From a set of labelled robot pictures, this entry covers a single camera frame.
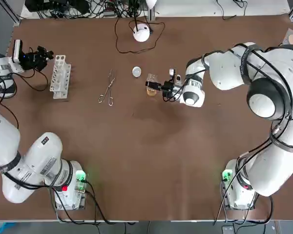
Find black equipment box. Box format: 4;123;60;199
23;0;73;12

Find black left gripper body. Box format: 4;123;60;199
21;51;42;72

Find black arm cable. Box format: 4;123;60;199
0;65;113;225
202;43;293;225

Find black lamp cable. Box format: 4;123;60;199
115;17;166;54

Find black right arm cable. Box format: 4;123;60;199
202;43;293;225

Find glass beaker with amber liquid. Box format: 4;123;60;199
146;84;159;98

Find white test tube rack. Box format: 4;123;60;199
49;55;72;100

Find small glass beaker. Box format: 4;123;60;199
146;73;160;85

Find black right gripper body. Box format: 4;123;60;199
161;81;178;99

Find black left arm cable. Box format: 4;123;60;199
0;65;113;225

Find blue plastic object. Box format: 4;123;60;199
0;221;15;234

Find desk cable tangle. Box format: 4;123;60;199
34;0;147;19

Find metal crucible tongs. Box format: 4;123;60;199
98;69;118;107

